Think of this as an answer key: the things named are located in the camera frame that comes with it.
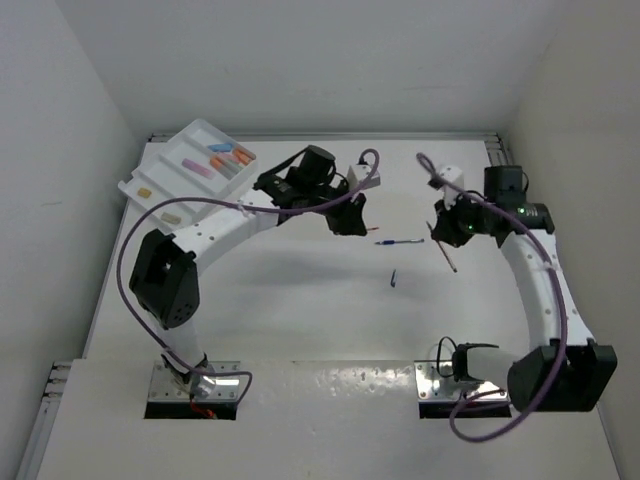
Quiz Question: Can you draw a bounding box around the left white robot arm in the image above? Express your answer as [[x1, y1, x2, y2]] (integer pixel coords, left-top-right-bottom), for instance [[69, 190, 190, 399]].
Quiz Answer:
[[129, 145, 379, 386]]

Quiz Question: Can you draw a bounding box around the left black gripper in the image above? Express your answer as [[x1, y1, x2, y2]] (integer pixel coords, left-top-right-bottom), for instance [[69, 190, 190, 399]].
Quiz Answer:
[[305, 177, 367, 235]]

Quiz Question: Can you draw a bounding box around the white eraser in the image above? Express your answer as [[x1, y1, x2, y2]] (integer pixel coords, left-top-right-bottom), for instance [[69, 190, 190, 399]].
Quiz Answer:
[[161, 212, 181, 224]]

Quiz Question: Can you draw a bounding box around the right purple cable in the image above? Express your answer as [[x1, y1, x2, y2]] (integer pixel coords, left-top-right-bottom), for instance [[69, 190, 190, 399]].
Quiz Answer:
[[416, 152, 569, 444]]

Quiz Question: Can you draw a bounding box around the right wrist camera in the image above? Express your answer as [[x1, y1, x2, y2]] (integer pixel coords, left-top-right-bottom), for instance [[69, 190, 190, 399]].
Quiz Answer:
[[431, 165, 464, 210]]

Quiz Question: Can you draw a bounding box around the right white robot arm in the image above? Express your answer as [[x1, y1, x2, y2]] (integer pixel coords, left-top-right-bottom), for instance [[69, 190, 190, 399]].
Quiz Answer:
[[429, 166, 617, 412]]

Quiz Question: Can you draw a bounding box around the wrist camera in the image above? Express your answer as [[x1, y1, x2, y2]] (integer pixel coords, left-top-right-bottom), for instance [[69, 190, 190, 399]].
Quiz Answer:
[[346, 163, 381, 191], [431, 165, 464, 210]]

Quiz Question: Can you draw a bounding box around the yellow eraser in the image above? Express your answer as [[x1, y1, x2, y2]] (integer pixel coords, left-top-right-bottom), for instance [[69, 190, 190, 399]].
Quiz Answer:
[[137, 188, 152, 199]]

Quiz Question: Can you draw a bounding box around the purple cable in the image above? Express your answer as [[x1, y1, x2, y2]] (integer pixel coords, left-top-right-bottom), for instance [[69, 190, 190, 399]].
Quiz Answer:
[[115, 148, 381, 401], [416, 152, 569, 444]]

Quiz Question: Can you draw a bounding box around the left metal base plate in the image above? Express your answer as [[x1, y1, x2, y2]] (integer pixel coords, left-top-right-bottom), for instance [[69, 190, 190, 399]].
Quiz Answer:
[[147, 361, 241, 403]]

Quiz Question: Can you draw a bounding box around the purple pink highlighter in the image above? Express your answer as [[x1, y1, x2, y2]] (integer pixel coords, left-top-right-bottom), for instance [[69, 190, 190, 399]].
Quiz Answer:
[[181, 158, 215, 179]]

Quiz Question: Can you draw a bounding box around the blue pen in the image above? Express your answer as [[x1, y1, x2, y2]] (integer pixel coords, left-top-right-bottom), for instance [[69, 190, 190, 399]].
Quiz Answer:
[[374, 238, 425, 246]]

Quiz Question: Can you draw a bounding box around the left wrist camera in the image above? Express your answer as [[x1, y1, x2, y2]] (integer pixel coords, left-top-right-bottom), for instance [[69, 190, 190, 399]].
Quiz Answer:
[[346, 163, 381, 191]]

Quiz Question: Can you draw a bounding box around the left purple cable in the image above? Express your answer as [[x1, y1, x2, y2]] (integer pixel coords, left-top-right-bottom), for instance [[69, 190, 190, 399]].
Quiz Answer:
[[115, 148, 381, 401]]

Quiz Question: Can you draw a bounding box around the metal base plate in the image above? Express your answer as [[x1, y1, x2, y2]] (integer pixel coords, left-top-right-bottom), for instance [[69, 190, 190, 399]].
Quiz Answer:
[[147, 361, 241, 403], [414, 360, 508, 404]]

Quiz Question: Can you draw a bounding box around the white compartment tray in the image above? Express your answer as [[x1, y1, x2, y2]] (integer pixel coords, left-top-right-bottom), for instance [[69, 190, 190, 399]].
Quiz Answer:
[[118, 119, 258, 212]]

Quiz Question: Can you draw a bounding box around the orange capped white highlighter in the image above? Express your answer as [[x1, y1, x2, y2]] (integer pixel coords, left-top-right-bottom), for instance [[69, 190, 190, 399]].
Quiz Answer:
[[210, 156, 241, 175]]

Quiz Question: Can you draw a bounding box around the red pen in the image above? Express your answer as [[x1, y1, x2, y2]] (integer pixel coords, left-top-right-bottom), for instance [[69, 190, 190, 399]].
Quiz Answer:
[[425, 221, 458, 273]]

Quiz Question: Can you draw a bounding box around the blue highlighter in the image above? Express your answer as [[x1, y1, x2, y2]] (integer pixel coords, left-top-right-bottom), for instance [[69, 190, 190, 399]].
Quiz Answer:
[[207, 143, 234, 153]]

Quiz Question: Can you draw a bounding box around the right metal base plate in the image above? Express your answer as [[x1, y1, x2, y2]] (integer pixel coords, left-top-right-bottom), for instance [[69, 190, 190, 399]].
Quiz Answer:
[[414, 360, 508, 404]]

